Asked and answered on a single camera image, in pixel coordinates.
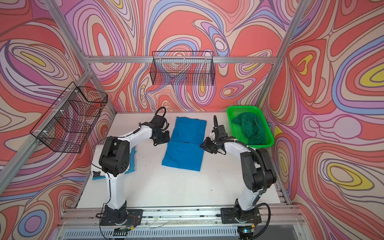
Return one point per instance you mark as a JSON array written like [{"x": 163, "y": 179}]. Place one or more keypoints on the aluminium frame left post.
[{"x": 44, "y": 45}]

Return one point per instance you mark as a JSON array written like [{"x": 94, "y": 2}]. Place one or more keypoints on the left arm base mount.
[{"x": 131, "y": 217}]

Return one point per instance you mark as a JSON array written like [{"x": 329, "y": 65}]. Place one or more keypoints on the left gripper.
[{"x": 168, "y": 139}]

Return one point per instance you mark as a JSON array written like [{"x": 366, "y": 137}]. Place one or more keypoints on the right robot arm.
[{"x": 257, "y": 171}]

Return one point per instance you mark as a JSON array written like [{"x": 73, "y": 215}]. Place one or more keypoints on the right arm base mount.
[{"x": 236, "y": 215}]

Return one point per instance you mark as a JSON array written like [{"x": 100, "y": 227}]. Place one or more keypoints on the black wire basket left wall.
[{"x": 65, "y": 129}]

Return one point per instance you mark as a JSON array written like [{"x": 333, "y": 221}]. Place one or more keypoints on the black wire basket wall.
[
  {"x": 190, "y": 68},
  {"x": 65, "y": 129}
]

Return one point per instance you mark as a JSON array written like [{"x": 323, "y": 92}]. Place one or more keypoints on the aluminium frame right post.
[{"x": 294, "y": 24}]

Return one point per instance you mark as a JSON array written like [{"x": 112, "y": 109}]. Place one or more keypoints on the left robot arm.
[{"x": 115, "y": 160}]

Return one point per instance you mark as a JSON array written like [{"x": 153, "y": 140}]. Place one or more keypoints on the dark green t-shirt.
[{"x": 252, "y": 128}]

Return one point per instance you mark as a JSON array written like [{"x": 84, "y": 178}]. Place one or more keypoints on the teal folded t-shirt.
[{"x": 132, "y": 161}]

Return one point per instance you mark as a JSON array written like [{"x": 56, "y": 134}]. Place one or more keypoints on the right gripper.
[{"x": 207, "y": 145}]

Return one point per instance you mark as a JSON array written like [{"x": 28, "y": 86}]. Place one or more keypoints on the aluminium frame post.
[
  {"x": 294, "y": 24},
  {"x": 44, "y": 45}
]

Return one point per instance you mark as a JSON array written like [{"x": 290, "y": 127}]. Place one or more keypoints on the blue t-shirt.
[{"x": 183, "y": 150}]

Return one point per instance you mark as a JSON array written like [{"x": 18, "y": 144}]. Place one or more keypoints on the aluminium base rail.
[{"x": 279, "y": 222}]

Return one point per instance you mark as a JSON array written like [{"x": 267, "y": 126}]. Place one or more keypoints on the green plastic basket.
[{"x": 236, "y": 131}]

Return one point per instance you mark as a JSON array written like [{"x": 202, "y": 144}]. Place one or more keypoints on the black wire basket back wall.
[{"x": 190, "y": 68}]

